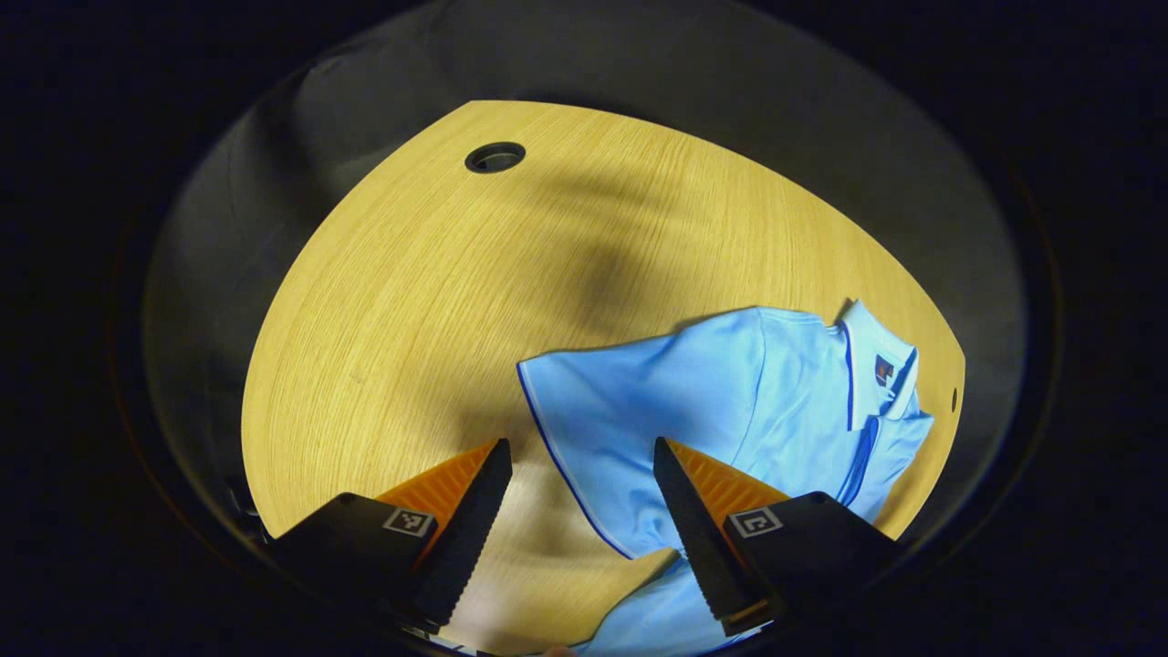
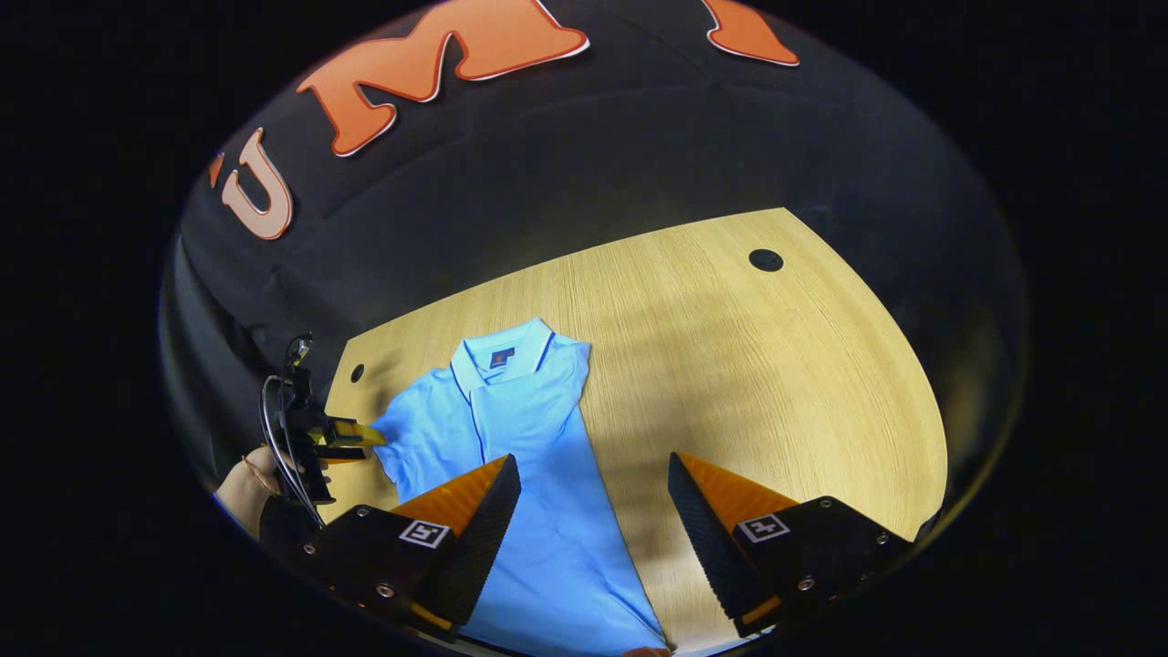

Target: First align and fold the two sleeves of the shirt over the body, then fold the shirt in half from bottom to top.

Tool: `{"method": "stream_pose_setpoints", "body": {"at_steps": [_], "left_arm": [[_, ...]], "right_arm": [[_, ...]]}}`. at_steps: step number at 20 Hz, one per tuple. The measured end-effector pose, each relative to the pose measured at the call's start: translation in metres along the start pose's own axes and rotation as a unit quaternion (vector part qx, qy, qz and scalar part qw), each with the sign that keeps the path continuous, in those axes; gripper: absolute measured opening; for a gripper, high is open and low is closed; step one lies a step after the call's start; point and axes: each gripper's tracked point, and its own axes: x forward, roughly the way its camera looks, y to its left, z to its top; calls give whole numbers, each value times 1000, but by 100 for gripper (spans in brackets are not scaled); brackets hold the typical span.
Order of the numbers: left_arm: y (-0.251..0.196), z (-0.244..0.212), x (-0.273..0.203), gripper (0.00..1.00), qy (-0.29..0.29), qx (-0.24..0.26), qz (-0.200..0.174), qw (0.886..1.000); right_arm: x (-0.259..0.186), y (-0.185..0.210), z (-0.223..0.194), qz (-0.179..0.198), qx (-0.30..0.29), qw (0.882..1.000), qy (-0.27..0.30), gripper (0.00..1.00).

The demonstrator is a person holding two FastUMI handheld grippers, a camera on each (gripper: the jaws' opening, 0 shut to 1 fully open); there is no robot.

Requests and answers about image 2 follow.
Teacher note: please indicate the light blue T-shirt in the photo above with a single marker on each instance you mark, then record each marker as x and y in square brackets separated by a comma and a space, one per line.
[547, 511]

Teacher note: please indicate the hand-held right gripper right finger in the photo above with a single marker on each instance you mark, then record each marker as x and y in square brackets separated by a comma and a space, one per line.
[707, 538]

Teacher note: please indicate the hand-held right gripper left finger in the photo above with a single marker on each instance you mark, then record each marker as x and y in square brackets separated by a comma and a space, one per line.
[479, 547]

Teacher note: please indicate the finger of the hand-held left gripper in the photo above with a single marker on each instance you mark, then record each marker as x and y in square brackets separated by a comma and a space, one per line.
[356, 432]

